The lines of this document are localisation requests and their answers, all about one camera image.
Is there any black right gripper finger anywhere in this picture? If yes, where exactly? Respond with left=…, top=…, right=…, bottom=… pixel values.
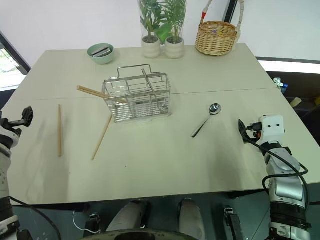
left=240, top=129, right=252, bottom=145
left=238, top=118, right=249, bottom=134

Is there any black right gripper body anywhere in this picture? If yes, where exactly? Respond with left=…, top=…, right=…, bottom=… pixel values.
left=245, top=121, right=263, bottom=140

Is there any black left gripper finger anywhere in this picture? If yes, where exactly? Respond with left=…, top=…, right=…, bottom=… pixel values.
left=21, top=107, right=30, bottom=127
left=26, top=105, right=35, bottom=126

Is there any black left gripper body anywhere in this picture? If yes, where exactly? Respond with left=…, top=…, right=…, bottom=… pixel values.
left=0, top=116, right=26, bottom=131

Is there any silver metal spoon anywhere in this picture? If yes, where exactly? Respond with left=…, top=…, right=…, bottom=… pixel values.
left=191, top=102, right=223, bottom=139

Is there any wooden chopstick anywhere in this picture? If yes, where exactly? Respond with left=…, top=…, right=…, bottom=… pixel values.
left=90, top=115, right=114, bottom=161
left=77, top=85, right=129, bottom=103
left=58, top=104, right=63, bottom=158
left=76, top=86, right=127, bottom=104

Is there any white and blue small object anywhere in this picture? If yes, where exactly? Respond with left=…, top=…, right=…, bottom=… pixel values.
left=272, top=77, right=289, bottom=94

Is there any green ceramic bowl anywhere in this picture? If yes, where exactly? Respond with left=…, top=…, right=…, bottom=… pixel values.
left=86, top=43, right=116, bottom=65

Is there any grey metal block in bowl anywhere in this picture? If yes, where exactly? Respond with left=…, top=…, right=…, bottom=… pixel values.
left=90, top=47, right=111, bottom=59

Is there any grey rounded robot knee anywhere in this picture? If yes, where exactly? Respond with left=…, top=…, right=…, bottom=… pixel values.
left=105, top=198, right=152, bottom=233
left=177, top=197, right=206, bottom=240

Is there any potted plant in white pot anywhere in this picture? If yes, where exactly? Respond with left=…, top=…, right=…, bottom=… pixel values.
left=138, top=0, right=166, bottom=59
left=161, top=0, right=188, bottom=60

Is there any dark rounded robot torso rim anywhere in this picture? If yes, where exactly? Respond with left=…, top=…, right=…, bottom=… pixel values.
left=81, top=229, right=201, bottom=240

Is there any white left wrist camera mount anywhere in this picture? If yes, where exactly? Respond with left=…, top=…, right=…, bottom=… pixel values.
left=0, top=124, right=21, bottom=146

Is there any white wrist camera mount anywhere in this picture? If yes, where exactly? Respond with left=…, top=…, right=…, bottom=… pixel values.
left=258, top=114, right=286, bottom=146
left=0, top=124, right=21, bottom=146

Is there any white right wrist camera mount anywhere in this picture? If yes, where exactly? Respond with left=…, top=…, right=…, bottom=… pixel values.
left=258, top=114, right=286, bottom=146

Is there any black window frame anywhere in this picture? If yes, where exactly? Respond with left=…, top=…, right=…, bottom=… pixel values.
left=0, top=29, right=32, bottom=76

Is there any black table leg bracket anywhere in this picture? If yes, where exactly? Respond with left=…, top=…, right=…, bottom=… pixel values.
left=222, top=204, right=245, bottom=240
left=87, top=211, right=101, bottom=224

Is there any woven wicker basket with handle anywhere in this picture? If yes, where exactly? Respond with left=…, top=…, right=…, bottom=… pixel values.
left=194, top=0, right=246, bottom=57

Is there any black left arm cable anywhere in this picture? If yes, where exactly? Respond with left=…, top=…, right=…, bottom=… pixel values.
left=9, top=196, right=63, bottom=240

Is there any metal wire cutlery basket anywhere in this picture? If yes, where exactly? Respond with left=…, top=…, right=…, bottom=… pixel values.
left=101, top=64, right=174, bottom=124

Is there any black vertical wall frame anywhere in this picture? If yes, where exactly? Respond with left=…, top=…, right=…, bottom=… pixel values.
left=223, top=0, right=239, bottom=24

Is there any thin white cable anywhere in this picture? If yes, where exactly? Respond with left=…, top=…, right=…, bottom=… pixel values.
left=72, top=210, right=101, bottom=235

